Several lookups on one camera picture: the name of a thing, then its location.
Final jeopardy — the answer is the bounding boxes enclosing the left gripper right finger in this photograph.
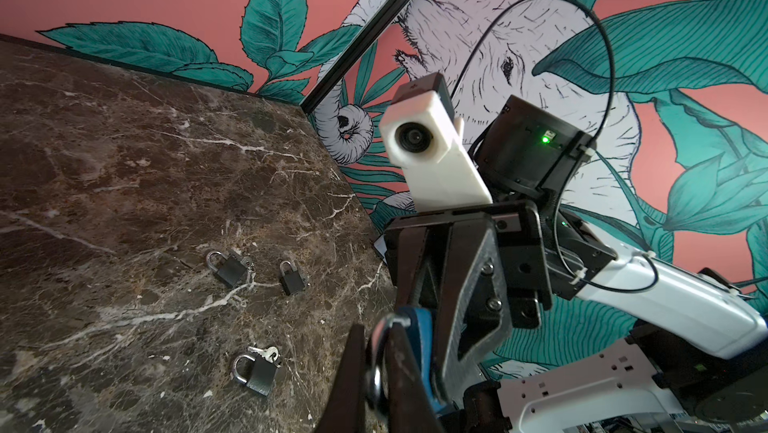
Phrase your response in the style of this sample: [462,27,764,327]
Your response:
[382,318,444,433]

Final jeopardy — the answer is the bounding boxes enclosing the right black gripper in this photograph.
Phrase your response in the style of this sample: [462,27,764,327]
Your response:
[383,201,552,400]

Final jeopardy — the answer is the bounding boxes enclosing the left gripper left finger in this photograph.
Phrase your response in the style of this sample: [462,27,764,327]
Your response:
[314,324,366,433]

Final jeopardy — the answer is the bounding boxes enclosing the blue padlock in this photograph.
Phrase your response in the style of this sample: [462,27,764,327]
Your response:
[365,306,455,419]

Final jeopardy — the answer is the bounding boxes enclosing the black padlock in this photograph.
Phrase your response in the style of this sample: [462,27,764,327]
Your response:
[205,250,253,289]
[279,260,306,296]
[231,346,282,397]

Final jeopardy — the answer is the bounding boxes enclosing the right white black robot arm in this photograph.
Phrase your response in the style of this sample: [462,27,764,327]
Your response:
[369,85,767,432]

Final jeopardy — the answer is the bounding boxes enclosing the right thin black cable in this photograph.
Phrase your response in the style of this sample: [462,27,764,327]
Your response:
[449,0,660,295]

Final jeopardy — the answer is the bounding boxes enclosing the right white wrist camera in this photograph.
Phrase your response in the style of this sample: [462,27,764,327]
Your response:
[379,72,492,213]

